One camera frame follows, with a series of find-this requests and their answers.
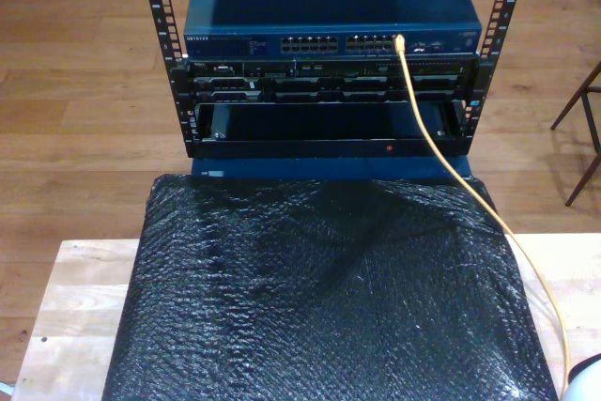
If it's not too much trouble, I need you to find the yellow network cable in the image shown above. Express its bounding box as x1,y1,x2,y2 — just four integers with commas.
393,34,572,386

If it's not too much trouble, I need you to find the blue flat base box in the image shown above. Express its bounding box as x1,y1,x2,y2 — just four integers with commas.
190,154,473,182

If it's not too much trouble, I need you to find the black rack server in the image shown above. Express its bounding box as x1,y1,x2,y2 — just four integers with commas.
185,56,480,106

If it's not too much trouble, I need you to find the black bubble mat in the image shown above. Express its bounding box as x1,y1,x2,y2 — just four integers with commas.
100,173,560,401

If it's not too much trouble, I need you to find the dark-legged stool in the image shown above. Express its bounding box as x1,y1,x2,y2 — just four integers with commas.
549,60,601,208

